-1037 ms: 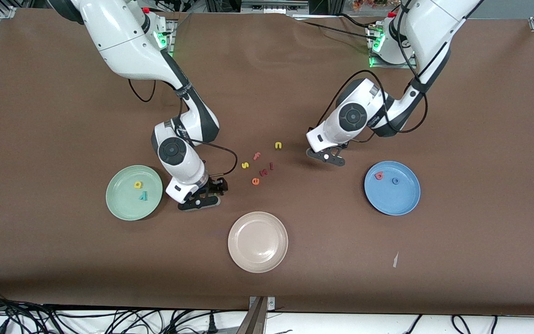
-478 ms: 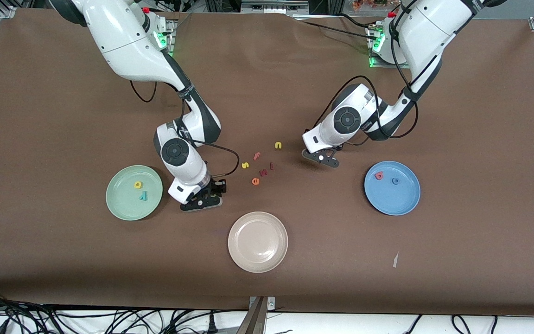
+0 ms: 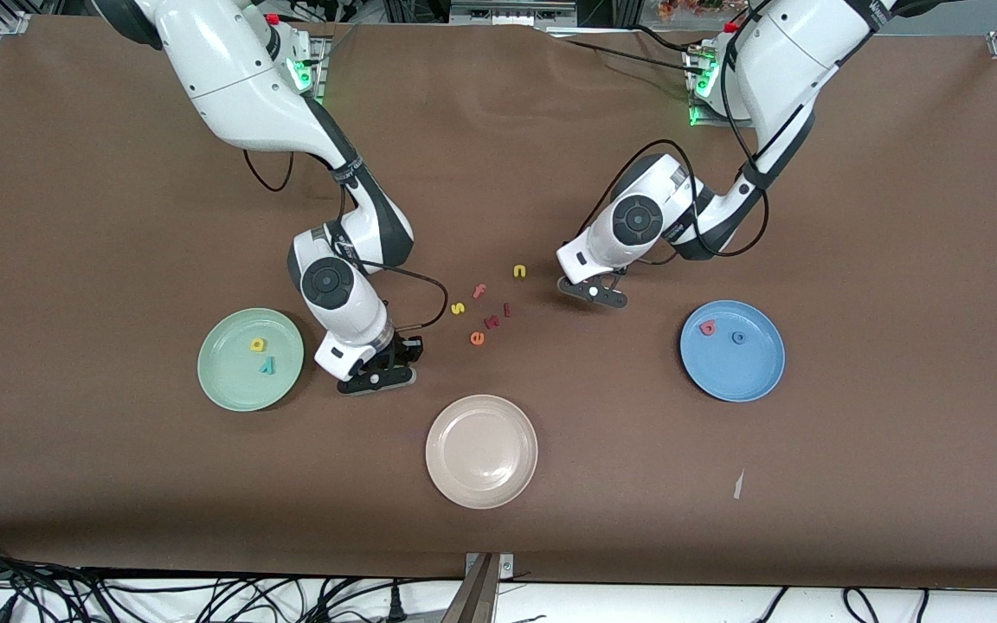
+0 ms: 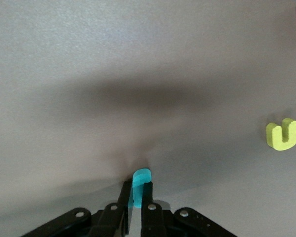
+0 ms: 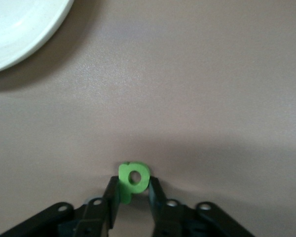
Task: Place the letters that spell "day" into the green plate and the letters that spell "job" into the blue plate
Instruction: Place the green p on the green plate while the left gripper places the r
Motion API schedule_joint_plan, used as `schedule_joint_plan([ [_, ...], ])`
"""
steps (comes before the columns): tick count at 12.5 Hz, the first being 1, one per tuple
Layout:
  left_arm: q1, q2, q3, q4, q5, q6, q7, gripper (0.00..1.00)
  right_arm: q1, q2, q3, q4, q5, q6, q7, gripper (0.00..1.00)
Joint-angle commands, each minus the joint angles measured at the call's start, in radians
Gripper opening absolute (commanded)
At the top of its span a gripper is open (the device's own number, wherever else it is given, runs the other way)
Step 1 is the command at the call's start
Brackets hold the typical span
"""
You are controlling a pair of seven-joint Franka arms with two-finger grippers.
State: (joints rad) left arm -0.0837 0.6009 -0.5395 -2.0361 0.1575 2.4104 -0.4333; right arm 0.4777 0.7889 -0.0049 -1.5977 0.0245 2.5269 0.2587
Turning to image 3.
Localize beige round plate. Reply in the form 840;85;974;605
425;395;539;510

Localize pale green round plate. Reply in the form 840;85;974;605
196;308;306;413

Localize brown table cover sheet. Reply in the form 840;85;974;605
0;16;997;582

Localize blue round plate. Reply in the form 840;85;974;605
679;299;787;403

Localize grey metal equipment box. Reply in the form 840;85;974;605
451;0;577;25

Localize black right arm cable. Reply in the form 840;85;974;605
243;147;450;334

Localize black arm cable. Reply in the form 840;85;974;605
576;43;772;259
243;147;450;334

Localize metal bracket at table edge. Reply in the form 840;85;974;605
441;552;517;623

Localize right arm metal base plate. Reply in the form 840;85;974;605
286;39;328;109

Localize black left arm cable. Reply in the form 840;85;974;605
576;43;772;259

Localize black cable on table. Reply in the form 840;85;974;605
550;30;707;74

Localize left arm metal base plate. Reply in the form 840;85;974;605
687;43;729;127

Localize tangled black floor cables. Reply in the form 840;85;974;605
0;536;465;623

